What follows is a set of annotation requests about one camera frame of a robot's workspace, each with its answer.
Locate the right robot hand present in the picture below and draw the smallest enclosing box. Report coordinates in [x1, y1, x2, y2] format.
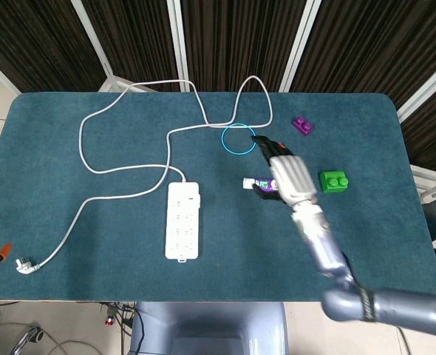
[250, 135, 319, 212]

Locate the white power strip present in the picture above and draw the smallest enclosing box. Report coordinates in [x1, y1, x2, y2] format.
[165, 180, 201, 264]

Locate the green building block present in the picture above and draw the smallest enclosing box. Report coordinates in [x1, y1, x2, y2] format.
[319, 169, 352, 195]

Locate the purple toothpaste tube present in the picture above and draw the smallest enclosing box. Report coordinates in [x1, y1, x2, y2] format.
[242, 177, 278, 193]

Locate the purple building block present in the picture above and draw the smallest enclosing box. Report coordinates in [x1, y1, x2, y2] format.
[291, 116, 316, 138]

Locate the teal table mat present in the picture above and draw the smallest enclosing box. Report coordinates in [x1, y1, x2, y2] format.
[0, 91, 436, 302]

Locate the blue-grey robot torso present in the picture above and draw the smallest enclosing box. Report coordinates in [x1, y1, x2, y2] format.
[129, 301, 289, 355]

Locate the white power plug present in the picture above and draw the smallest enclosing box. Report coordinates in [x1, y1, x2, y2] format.
[15, 257, 41, 275]

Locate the thin blue ring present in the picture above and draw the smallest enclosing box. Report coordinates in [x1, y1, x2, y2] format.
[220, 124, 258, 155]

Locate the chrome metal handle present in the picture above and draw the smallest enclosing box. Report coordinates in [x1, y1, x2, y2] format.
[9, 325, 45, 355]

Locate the white power strip cord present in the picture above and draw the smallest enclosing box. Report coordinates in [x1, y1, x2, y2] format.
[36, 75, 274, 268]

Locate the white metal frame stand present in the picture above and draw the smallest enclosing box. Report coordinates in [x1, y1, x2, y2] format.
[409, 164, 436, 203]

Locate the white partition frame post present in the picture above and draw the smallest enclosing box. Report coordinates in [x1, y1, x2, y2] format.
[69, 0, 130, 92]
[0, 51, 21, 94]
[395, 58, 436, 123]
[278, 0, 322, 92]
[167, 0, 190, 92]

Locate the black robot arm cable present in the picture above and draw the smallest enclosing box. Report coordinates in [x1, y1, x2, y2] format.
[339, 251, 413, 355]

